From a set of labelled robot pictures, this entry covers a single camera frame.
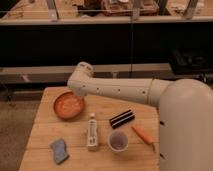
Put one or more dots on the orange ceramic bowl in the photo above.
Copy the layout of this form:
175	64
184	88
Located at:
68	105

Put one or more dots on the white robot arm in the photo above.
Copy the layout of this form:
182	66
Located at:
185	109

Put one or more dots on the black striped block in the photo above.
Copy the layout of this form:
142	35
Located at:
121	119

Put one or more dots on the white plastic bottle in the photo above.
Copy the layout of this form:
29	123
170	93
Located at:
92	135

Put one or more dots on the orange carrot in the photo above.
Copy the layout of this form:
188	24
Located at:
145	137

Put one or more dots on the black box on right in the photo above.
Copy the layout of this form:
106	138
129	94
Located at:
192	62

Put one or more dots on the metal frame rail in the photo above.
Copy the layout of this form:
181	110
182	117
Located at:
56	74

